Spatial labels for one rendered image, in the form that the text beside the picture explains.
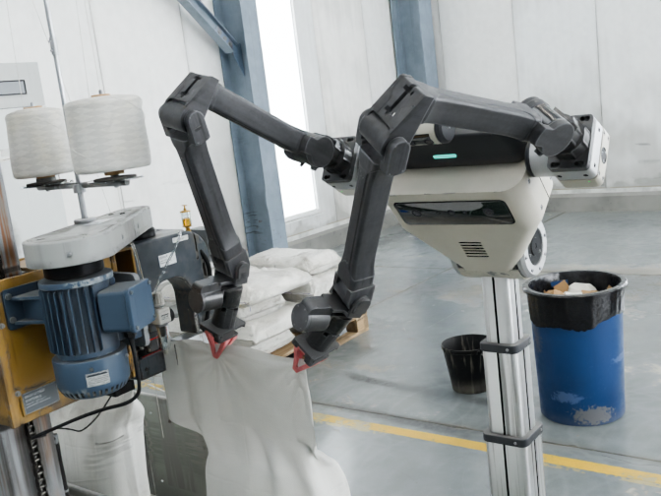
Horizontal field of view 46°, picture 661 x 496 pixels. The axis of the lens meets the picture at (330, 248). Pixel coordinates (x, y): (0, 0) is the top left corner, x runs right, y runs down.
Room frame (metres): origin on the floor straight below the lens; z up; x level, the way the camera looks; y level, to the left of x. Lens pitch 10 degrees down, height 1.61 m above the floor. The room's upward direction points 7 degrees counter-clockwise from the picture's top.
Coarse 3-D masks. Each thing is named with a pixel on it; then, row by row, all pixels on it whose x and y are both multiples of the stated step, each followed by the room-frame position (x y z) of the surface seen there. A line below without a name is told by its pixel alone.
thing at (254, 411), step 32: (192, 352) 1.87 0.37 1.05; (224, 352) 1.82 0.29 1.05; (256, 352) 1.75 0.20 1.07; (192, 384) 1.88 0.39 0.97; (224, 384) 1.83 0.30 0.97; (256, 384) 1.73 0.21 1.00; (288, 384) 1.66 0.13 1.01; (192, 416) 1.91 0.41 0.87; (224, 416) 1.84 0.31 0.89; (256, 416) 1.74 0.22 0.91; (288, 416) 1.67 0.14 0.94; (224, 448) 1.78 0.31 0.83; (256, 448) 1.73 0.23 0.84; (288, 448) 1.67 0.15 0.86; (224, 480) 1.75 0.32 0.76; (256, 480) 1.68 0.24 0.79; (288, 480) 1.63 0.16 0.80; (320, 480) 1.62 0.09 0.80
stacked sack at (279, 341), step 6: (288, 330) 4.89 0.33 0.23; (276, 336) 4.77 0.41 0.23; (282, 336) 4.80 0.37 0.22; (288, 336) 4.84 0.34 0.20; (294, 336) 4.87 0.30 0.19; (264, 342) 4.67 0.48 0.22; (270, 342) 4.71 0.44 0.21; (276, 342) 4.74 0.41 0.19; (282, 342) 4.76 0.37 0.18; (258, 348) 4.62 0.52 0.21; (264, 348) 4.64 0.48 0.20; (270, 348) 4.67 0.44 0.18; (276, 348) 4.74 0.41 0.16
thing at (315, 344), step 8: (296, 336) 1.59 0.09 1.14; (304, 336) 1.60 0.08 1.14; (312, 336) 1.58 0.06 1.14; (320, 336) 1.56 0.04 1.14; (328, 336) 1.56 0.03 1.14; (336, 336) 1.58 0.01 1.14; (296, 344) 1.57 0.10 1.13; (304, 344) 1.57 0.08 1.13; (312, 344) 1.58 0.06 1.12; (320, 344) 1.57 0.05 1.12; (328, 344) 1.57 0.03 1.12; (336, 344) 1.63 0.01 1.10; (304, 352) 1.56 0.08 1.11; (312, 352) 1.57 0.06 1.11; (320, 352) 1.58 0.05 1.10; (328, 352) 1.59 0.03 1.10; (312, 360) 1.55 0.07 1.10
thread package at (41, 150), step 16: (16, 112) 1.81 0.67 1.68; (32, 112) 1.80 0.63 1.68; (48, 112) 1.82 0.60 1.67; (16, 128) 1.80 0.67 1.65; (32, 128) 1.80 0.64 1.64; (48, 128) 1.82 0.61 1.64; (64, 128) 1.86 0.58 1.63; (16, 144) 1.80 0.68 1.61; (32, 144) 1.80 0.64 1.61; (48, 144) 1.81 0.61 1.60; (64, 144) 1.84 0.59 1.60; (16, 160) 1.81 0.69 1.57; (32, 160) 1.79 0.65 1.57; (48, 160) 1.80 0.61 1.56; (64, 160) 1.83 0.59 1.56; (16, 176) 1.81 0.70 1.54; (32, 176) 1.80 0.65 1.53; (48, 176) 1.85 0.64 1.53
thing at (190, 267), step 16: (144, 240) 1.91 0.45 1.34; (160, 240) 1.93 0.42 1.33; (192, 240) 2.01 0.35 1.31; (144, 256) 1.88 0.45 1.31; (176, 256) 1.96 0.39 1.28; (192, 256) 2.00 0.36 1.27; (208, 256) 2.04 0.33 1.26; (144, 272) 1.87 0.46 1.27; (160, 272) 1.91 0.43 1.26; (176, 272) 1.95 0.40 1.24; (192, 272) 1.99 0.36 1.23; (176, 288) 2.02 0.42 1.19; (176, 304) 2.03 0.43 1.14; (192, 320) 1.99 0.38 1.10
